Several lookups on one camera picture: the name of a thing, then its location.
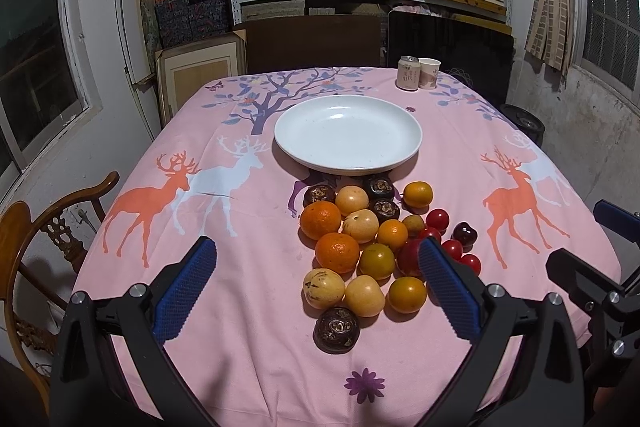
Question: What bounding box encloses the left sliding window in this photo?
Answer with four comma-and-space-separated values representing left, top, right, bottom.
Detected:
1, 0, 102, 197

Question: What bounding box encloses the large orange mandarin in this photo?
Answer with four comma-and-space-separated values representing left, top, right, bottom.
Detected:
314, 232, 360, 274

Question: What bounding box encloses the small orange mandarin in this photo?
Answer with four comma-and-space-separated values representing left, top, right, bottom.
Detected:
376, 219, 409, 251

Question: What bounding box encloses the pink deer print tablecloth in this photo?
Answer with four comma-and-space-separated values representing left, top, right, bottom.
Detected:
76, 68, 622, 426

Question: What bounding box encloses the black chair back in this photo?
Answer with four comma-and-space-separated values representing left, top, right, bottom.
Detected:
387, 11, 514, 107

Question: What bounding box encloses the dark red cherry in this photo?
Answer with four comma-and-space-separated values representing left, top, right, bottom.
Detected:
451, 222, 478, 251

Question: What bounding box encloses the small tan longan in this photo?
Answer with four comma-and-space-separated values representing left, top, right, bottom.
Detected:
402, 215, 425, 237

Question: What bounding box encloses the pink beverage can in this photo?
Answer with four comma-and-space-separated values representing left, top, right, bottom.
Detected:
396, 55, 421, 91

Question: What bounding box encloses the dark wooden chair back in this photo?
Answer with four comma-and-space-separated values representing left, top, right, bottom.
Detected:
241, 15, 381, 74

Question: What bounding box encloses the dark purple passion fruit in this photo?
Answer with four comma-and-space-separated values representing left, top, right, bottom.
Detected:
314, 307, 360, 355

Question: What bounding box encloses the wooden armchair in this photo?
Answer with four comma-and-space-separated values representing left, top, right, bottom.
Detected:
1, 171, 119, 405

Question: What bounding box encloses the yellow orange plum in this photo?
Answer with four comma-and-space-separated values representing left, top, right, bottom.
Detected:
387, 277, 427, 314

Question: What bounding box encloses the greenish yellow plum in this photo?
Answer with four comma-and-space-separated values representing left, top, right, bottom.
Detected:
358, 243, 396, 281

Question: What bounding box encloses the large red plum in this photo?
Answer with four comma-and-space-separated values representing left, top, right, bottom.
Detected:
396, 239, 423, 279

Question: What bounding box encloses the pale yellow round fruit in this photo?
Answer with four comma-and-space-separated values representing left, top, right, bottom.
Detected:
344, 275, 385, 319

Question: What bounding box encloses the framed picture on floor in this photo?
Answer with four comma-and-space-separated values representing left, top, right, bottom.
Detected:
156, 32, 247, 127

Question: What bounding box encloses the red cherry tomato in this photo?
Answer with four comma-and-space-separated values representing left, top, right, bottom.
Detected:
425, 208, 450, 233

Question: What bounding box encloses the white round plate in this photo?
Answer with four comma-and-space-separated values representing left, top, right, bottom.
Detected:
273, 95, 423, 176

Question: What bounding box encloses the pale yellow speckled melon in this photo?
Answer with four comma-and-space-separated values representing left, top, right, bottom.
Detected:
303, 268, 345, 310

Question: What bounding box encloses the right barred window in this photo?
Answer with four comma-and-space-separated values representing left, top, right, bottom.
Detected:
575, 0, 639, 106

